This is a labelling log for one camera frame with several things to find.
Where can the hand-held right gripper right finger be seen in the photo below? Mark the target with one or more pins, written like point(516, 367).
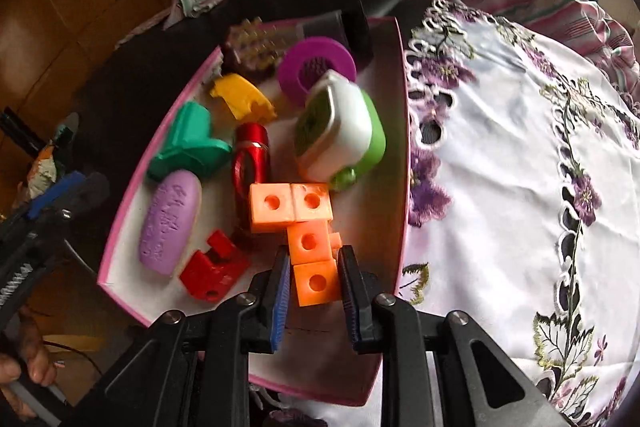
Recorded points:
point(351, 307)

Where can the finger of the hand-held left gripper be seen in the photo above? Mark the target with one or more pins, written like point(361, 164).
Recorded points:
point(90, 197)
point(57, 194)

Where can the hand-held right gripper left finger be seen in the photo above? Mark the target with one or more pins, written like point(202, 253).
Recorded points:
point(280, 307)

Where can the orange cube block toy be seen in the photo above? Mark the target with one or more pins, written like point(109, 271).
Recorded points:
point(305, 237)

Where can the red plastic toy piece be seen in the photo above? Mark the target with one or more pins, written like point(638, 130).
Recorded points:
point(210, 272)

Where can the lilac oval soap-shaped toy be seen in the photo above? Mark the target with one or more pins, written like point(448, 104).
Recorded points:
point(170, 222)

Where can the pink-rimmed white box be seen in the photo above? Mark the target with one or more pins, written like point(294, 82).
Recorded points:
point(350, 217)

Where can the teal green plastic toy piece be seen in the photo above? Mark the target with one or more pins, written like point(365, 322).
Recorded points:
point(190, 147)

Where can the red metal flashlight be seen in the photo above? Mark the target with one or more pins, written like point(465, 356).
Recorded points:
point(252, 152)

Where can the green white plastic device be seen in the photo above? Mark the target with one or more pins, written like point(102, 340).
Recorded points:
point(345, 132)

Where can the yellow plastic toy piece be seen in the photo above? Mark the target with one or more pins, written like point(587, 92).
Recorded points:
point(242, 97)

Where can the brown massage brush yellow beads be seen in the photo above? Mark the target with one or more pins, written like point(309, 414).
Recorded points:
point(250, 49)

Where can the purple plastic toy cup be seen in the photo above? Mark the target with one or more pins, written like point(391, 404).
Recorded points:
point(300, 57)

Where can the grey canister black cap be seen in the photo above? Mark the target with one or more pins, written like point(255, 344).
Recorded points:
point(345, 27)

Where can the person's left hand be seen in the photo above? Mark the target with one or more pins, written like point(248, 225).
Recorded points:
point(30, 357)

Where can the white orange snack bag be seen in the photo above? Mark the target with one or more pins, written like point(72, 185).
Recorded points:
point(45, 169)

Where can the white embroidered tablecloth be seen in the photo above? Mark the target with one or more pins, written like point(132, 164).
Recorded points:
point(500, 207)

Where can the wooden wardrobe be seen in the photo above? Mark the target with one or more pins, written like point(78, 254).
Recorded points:
point(75, 7)

